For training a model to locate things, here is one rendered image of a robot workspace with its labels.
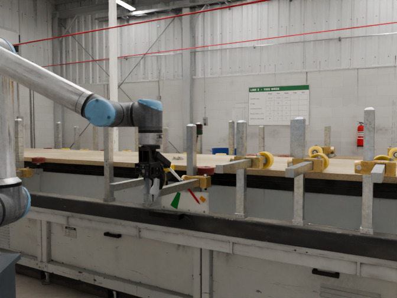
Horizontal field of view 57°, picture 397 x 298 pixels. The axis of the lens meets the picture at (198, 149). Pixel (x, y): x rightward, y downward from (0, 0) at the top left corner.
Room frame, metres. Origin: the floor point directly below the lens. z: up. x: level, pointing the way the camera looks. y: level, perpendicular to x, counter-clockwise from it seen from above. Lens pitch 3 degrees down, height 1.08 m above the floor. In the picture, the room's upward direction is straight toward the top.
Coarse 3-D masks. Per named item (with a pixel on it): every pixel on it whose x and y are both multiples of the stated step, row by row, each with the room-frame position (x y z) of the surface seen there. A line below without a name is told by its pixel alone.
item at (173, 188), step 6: (186, 180) 1.60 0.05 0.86; (192, 180) 1.60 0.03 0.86; (198, 180) 1.64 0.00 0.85; (168, 186) 1.43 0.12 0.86; (174, 186) 1.46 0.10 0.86; (180, 186) 1.50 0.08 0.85; (186, 186) 1.54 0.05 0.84; (192, 186) 1.59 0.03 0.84; (162, 192) 1.39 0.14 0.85; (168, 192) 1.42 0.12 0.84; (174, 192) 1.46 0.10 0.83
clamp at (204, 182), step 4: (184, 176) 1.68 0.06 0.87; (188, 176) 1.67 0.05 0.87; (192, 176) 1.66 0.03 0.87; (196, 176) 1.66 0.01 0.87; (200, 176) 1.66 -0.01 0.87; (208, 176) 1.66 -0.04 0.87; (200, 180) 1.64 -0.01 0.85; (204, 180) 1.63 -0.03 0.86; (208, 180) 1.65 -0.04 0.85; (200, 184) 1.64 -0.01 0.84; (204, 184) 1.63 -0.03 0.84; (208, 184) 1.65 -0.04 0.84
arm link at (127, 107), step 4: (120, 104) 1.29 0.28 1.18; (124, 104) 1.33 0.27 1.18; (128, 104) 1.33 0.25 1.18; (132, 104) 1.33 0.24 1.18; (124, 108) 1.30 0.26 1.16; (128, 108) 1.32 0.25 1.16; (132, 108) 1.31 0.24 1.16; (124, 112) 1.29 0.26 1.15; (128, 112) 1.31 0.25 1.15; (124, 116) 1.29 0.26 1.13; (128, 116) 1.31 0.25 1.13; (124, 120) 1.30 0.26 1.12; (128, 120) 1.32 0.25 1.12; (132, 120) 1.32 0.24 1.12; (120, 124) 1.30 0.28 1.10; (124, 124) 1.33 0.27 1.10; (128, 124) 1.33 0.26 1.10; (132, 124) 1.33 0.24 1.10
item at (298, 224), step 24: (120, 216) 1.85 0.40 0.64; (144, 216) 1.78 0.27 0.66; (192, 216) 1.65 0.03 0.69; (216, 216) 1.59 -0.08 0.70; (240, 216) 1.55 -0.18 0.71; (264, 240) 1.48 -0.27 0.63; (288, 240) 1.43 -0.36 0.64; (312, 240) 1.39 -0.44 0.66; (336, 240) 1.35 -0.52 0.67; (360, 240) 1.31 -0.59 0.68; (384, 240) 1.27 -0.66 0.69
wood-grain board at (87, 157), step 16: (48, 160) 2.38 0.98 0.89; (64, 160) 2.31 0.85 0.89; (80, 160) 2.24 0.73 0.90; (96, 160) 2.19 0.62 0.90; (128, 160) 2.19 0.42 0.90; (176, 160) 2.18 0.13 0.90; (208, 160) 2.18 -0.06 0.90; (224, 160) 2.18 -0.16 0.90; (336, 160) 2.16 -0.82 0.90; (352, 160) 2.16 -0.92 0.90; (320, 176) 1.56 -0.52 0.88; (336, 176) 1.52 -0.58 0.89; (352, 176) 1.49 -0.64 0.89; (384, 176) 1.44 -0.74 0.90
